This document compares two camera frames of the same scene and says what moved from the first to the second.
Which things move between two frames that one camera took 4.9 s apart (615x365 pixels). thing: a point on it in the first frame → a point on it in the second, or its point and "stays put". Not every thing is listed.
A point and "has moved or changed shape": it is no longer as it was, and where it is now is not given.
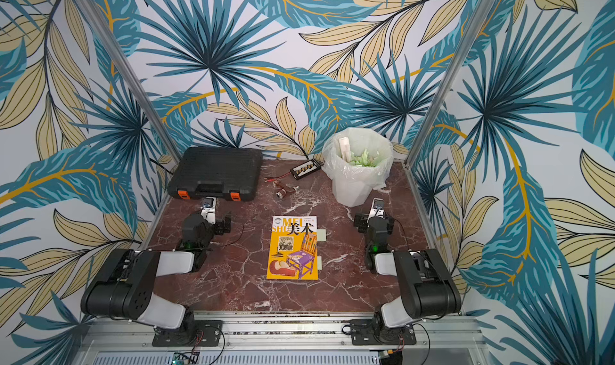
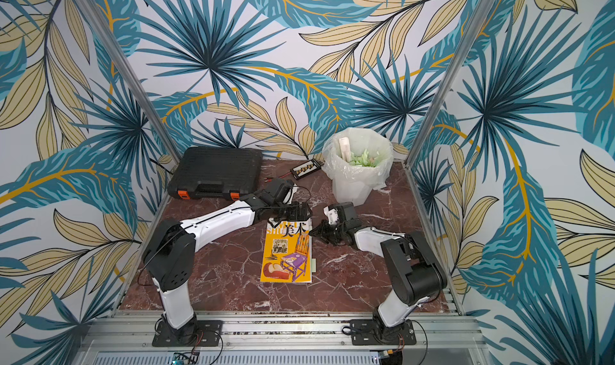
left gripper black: [220, 228] → [296, 215]
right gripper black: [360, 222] → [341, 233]
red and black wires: [277, 178] stays put
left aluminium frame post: [124, 69] stays put
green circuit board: [185, 358] stays put
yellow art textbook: [294, 248] has moved or changed shape
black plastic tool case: [235, 174] stays put
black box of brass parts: [306, 169] stays put
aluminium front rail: [286, 342] stays put
